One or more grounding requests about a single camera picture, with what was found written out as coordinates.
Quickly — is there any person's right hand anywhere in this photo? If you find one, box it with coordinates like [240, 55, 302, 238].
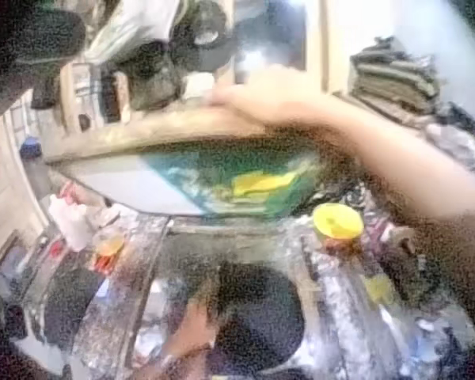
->
[204, 69, 318, 128]

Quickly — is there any person's left hand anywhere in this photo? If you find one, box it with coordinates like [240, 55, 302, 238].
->
[177, 297, 223, 352]

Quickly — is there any wooden screen printing frame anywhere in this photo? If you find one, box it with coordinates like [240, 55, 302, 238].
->
[43, 99, 344, 219]

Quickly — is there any heap of clothes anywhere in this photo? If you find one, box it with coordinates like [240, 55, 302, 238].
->
[81, 0, 233, 114]

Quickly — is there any yellow ink tub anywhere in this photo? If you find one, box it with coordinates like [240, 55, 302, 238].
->
[311, 202, 366, 249]

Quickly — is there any stack of folded cloths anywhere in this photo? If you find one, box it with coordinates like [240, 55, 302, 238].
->
[348, 36, 443, 118]

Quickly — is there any orange lidded jar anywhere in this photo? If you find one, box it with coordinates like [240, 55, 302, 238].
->
[91, 228, 127, 259]

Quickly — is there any white plastic bottle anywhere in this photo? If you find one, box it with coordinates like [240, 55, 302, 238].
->
[47, 192, 94, 253]

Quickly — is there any blue bottle cap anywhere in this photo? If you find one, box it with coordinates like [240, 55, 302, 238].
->
[19, 135, 41, 158]

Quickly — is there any black cloth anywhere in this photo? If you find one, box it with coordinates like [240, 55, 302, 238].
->
[210, 260, 306, 371]

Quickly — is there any yellow rag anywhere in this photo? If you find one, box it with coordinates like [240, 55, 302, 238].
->
[363, 272, 395, 304]

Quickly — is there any black tray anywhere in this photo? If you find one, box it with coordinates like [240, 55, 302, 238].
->
[41, 268, 106, 348]

